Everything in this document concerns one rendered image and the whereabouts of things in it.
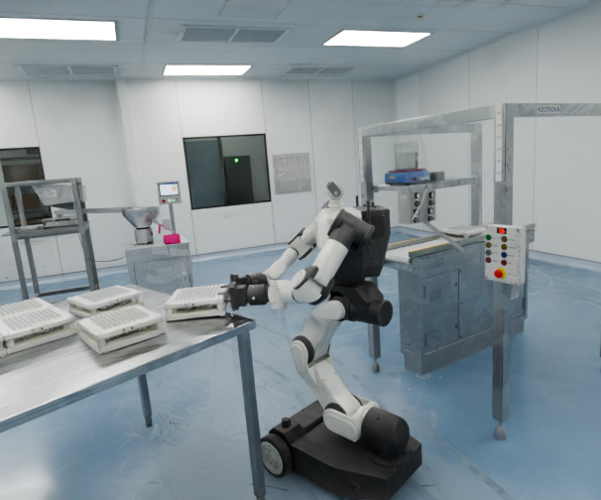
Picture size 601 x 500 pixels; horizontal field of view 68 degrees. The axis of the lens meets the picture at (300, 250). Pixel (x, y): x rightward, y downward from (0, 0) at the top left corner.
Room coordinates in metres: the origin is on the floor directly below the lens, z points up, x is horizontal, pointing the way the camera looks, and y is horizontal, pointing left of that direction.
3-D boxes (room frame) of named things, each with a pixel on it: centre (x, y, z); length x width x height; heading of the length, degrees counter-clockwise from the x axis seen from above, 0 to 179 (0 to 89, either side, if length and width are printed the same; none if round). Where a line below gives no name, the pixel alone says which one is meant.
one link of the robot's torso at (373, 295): (1.85, -0.24, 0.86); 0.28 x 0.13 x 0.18; 46
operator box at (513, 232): (1.98, -0.94, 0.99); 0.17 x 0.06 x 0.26; 31
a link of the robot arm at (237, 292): (1.81, 0.25, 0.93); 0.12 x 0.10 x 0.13; 84
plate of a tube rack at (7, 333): (1.69, 1.09, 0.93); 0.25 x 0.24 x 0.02; 45
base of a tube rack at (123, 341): (1.63, 0.71, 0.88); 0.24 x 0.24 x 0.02; 41
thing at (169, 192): (4.85, 1.37, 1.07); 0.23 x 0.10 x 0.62; 110
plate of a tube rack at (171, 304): (1.88, 0.46, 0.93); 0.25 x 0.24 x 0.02; 2
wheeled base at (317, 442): (1.92, -0.16, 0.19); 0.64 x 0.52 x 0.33; 46
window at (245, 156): (7.53, 1.09, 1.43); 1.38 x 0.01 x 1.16; 110
